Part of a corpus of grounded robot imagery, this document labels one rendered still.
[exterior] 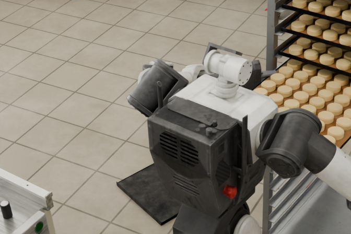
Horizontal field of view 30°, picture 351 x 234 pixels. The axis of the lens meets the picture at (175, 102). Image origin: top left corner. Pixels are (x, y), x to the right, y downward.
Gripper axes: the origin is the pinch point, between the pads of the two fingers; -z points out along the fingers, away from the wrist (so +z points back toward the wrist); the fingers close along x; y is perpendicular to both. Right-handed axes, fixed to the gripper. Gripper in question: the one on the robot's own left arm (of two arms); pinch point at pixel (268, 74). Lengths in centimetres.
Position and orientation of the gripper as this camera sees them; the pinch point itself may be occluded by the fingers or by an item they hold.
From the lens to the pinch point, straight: 237.2
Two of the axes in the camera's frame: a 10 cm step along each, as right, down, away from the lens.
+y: -1.1, -5.6, 8.2
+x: -0.6, -8.2, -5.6
